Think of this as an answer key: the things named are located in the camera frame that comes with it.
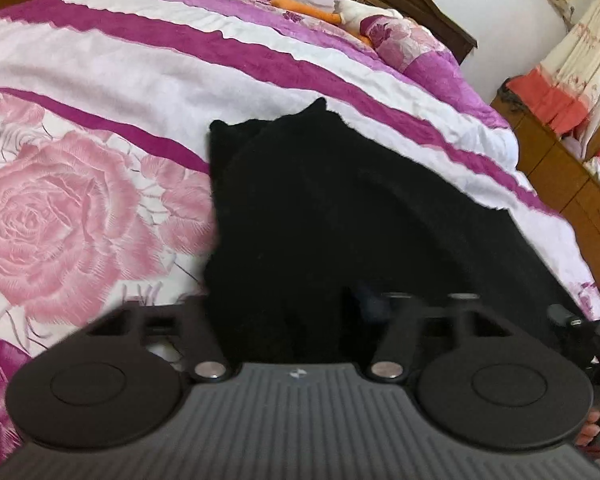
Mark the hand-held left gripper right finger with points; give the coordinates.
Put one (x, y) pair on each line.
(395, 330)

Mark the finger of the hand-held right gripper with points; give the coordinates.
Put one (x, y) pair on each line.
(562, 315)

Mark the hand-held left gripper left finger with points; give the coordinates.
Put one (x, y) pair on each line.
(206, 350)

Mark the black buttoned cardigan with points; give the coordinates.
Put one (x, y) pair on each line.
(340, 220)

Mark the person's right hand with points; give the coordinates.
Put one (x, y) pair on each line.
(587, 430)

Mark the wooden cabinet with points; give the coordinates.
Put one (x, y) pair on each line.
(565, 170)

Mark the purple floral bedspread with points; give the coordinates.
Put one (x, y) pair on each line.
(105, 125)

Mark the cream patterned curtain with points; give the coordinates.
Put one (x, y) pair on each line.
(585, 45)

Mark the pink floral pillow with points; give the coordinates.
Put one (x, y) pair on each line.
(410, 50)

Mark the white and orange plush toy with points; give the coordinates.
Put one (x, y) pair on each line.
(340, 10)

